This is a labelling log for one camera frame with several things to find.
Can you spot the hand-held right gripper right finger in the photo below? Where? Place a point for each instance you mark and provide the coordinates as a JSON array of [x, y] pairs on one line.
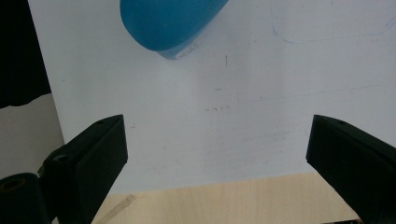
[[355, 161]]

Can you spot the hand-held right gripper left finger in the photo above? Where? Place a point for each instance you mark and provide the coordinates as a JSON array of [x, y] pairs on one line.
[[90, 168]]

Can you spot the blue whiteboard eraser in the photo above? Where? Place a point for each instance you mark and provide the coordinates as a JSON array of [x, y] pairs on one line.
[[165, 21]]

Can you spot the clear tape strip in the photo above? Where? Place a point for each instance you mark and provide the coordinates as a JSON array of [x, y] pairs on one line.
[[120, 207]]

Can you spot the white mat board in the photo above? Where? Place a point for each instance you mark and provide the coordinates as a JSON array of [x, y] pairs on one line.
[[236, 102]]

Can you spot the dark cloth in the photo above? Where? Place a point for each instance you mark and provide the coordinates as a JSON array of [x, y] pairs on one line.
[[18, 53]]

